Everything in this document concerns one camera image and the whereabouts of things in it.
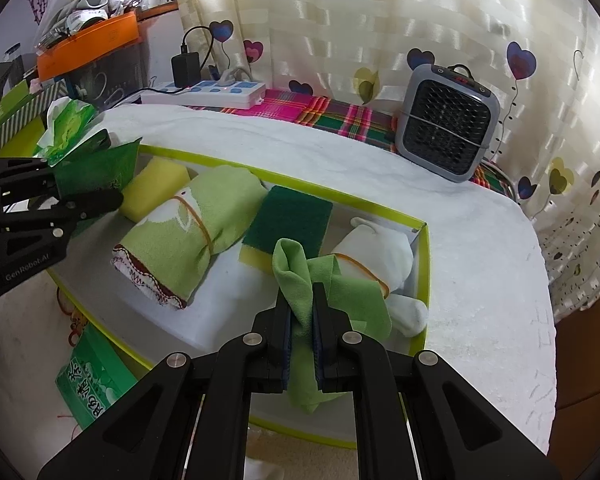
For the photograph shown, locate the light green cloth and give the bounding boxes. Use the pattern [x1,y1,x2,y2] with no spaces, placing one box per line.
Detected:
[272,238,392,414]

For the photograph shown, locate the green tea packet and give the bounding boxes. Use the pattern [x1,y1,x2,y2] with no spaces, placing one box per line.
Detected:
[56,324,136,429]
[53,129,140,197]

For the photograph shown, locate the red tassel ornament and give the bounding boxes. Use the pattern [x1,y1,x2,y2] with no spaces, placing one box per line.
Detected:
[56,287,88,348]

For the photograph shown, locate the black charger adapter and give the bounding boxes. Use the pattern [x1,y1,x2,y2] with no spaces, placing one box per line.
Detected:
[171,44,201,88]

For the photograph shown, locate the orange storage bin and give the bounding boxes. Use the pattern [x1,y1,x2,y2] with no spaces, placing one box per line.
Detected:
[36,12,140,81]

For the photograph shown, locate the green tissue pack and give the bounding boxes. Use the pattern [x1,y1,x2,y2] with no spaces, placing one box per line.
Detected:
[33,96,97,167]

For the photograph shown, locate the white green baby socks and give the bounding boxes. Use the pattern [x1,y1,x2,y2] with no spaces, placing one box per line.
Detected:
[244,457,284,480]

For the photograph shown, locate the white towel mat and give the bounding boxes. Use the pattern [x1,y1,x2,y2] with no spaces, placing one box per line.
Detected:
[0,105,557,479]

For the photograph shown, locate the pink plaid cloth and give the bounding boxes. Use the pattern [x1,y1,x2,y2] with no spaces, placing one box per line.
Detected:
[187,88,514,196]

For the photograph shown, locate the heart pattern curtain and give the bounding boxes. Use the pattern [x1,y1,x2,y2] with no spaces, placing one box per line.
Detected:
[176,0,600,318]

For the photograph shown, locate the large yellow sponge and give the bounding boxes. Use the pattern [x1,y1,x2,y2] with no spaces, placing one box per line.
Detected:
[119,157,192,223]

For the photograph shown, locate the green towel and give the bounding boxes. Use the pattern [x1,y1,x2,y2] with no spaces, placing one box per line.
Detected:
[111,166,268,309]

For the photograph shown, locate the white blue power strip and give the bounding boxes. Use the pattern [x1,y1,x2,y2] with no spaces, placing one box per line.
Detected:
[140,80,266,110]

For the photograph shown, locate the wooden cabinet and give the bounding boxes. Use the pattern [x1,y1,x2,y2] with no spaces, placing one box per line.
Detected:
[548,299,600,479]

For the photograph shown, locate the lime green gift box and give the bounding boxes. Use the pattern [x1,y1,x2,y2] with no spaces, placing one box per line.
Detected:
[0,80,68,149]

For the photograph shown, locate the grey small heater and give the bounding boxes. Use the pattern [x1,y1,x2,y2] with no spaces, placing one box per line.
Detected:
[394,64,501,183]

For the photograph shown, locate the yellow green scouring sponge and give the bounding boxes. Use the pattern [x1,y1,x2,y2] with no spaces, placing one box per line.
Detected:
[239,185,332,273]

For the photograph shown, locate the lime green tray box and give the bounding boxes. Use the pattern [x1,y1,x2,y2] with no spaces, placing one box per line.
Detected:
[53,155,429,448]

